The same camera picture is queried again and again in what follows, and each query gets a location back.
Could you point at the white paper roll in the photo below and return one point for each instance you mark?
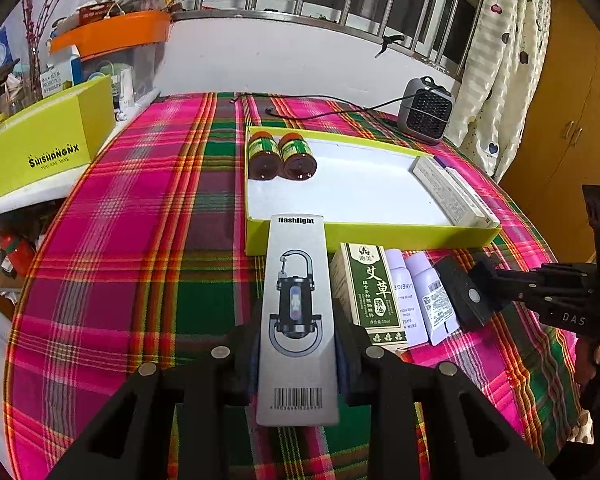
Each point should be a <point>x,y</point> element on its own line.
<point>140,105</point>

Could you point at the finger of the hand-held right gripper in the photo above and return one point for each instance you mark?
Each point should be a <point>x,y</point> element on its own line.
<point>487,270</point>

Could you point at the clear storage bin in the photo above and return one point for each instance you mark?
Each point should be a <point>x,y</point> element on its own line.
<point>140,70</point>

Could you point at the metal window railing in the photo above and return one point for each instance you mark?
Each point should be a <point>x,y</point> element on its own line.
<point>300,16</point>

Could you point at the black clip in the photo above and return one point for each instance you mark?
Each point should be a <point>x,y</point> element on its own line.
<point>390,40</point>

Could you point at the lavender cosmetic tube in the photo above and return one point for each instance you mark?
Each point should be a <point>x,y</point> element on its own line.
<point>400,290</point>

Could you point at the white and blue carton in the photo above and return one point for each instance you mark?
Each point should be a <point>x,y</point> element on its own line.
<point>60,80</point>

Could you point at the red packet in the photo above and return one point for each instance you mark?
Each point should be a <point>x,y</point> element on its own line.
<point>100,12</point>

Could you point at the wooden wardrobe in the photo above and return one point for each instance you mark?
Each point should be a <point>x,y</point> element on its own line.
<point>570,125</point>

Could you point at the long white barcode box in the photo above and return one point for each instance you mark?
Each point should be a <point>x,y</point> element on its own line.
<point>455,192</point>

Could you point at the red canister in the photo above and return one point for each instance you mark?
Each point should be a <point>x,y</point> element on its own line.
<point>15,257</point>

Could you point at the grey flashlight box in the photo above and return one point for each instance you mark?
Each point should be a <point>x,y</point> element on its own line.
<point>297,270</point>

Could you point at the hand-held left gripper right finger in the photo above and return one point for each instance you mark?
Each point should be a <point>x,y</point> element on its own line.
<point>341,365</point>

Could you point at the cream dotted curtain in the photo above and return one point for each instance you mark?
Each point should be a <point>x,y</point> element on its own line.
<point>500,60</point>

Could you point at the green herbal oil box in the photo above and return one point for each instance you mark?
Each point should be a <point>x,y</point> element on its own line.
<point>370,290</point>

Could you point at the yellow-green Shishangnx box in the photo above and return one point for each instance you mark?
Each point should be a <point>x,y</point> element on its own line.
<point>40,145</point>

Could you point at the brown bottle green label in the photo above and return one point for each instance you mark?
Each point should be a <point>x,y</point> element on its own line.
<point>297,157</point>
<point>264,157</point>

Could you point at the yellow-green shallow tray box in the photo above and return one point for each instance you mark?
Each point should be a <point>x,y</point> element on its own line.
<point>360,190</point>

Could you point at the purple white medicine box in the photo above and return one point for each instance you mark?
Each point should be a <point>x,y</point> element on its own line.
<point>441,161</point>

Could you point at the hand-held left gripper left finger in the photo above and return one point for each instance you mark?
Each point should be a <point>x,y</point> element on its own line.
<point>253,370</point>

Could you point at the pink green plaid tablecloth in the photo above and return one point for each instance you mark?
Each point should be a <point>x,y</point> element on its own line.
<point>130,260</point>

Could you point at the lavender tube with barcode sticker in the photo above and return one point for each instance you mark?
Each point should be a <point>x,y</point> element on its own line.
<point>432,300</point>

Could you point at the pink flower branches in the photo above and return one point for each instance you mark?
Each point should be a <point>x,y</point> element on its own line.
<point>32,25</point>

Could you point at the orange plastic basin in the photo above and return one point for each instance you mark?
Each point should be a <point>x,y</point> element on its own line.
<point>120,30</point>

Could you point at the grey fan heater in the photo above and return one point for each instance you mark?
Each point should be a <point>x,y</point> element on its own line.
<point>430,110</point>

